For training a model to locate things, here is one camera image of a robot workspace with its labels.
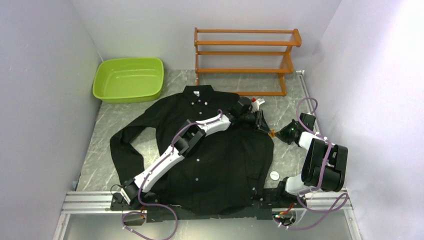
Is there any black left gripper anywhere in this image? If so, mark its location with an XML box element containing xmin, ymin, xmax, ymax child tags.
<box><xmin>239</xmin><ymin>111</ymin><xmax>272</xmax><ymax>136</ymax></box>

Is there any orange round brooch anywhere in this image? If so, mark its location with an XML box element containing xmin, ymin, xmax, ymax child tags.
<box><xmin>268</xmin><ymin>129</ymin><xmax>276</xmax><ymax>138</ymax></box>

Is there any white round brooch back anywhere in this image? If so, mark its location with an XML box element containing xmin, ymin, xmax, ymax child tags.
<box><xmin>269</xmin><ymin>170</ymin><xmax>280</xmax><ymax>181</ymax></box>

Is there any black button shirt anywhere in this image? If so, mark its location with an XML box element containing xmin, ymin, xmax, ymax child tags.
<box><xmin>109</xmin><ymin>85</ymin><xmax>274</xmax><ymax>215</ymax></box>

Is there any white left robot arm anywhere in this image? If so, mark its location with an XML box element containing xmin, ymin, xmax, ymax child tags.
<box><xmin>113</xmin><ymin>97</ymin><xmax>270</xmax><ymax>210</ymax></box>

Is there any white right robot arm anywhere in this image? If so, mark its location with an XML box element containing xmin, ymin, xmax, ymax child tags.
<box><xmin>275</xmin><ymin>112</ymin><xmax>348</xmax><ymax>208</ymax></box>

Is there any orange wooden shoe rack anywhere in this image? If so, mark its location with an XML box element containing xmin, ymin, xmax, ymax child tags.
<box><xmin>193</xmin><ymin>27</ymin><xmax>303</xmax><ymax>97</ymax></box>

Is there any green plastic basin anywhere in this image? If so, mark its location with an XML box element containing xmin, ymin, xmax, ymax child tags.
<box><xmin>92</xmin><ymin>57</ymin><xmax>165</xmax><ymax>104</ymax></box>

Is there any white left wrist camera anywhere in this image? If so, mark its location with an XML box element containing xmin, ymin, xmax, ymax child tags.
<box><xmin>251</xmin><ymin>97</ymin><xmax>266</xmax><ymax>113</ymax></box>

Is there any aluminium table edge rail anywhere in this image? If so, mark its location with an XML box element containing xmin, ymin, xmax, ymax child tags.
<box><xmin>295</xmin><ymin>70</ymin><xmax>363</xmax><ymax>240</ymax></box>

